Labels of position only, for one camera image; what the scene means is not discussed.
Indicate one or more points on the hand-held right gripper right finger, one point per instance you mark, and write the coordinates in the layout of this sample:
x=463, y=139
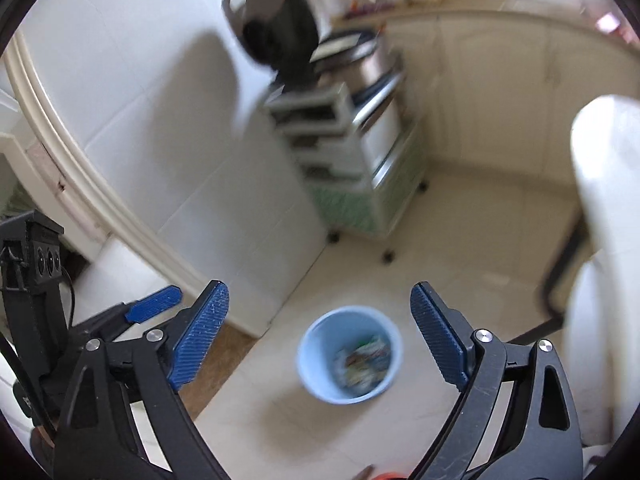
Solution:
x=440, y=335

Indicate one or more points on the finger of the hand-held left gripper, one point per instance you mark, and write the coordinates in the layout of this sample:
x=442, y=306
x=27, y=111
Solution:
x=152, y=304

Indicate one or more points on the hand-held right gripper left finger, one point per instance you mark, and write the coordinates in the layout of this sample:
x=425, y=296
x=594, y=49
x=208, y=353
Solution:
x=200, y=335

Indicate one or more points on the green snack wrapper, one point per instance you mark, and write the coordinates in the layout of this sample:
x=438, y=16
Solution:
x=376, y=346

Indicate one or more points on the clear plastic bag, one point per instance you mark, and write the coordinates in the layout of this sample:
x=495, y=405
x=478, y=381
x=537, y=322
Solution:
x=350, y=369

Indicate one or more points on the blue plastic waste bin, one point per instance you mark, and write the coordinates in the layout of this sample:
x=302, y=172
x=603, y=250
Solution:
x=320, y=360

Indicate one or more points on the white storage trolley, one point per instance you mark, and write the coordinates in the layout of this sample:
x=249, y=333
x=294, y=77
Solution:
x=350, y=170

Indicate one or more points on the round white marble table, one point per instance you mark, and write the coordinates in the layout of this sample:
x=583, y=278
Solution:
x=605, y=210

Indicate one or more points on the cream base cabinets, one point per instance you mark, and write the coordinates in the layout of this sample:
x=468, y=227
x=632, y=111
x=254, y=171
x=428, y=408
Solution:
x=500, y=85

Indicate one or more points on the black rice cooker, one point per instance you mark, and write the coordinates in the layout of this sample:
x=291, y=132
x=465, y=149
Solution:
x=280, y=20

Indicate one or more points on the cream door frame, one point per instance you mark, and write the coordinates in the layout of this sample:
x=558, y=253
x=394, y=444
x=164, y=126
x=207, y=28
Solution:
x=75, y=175

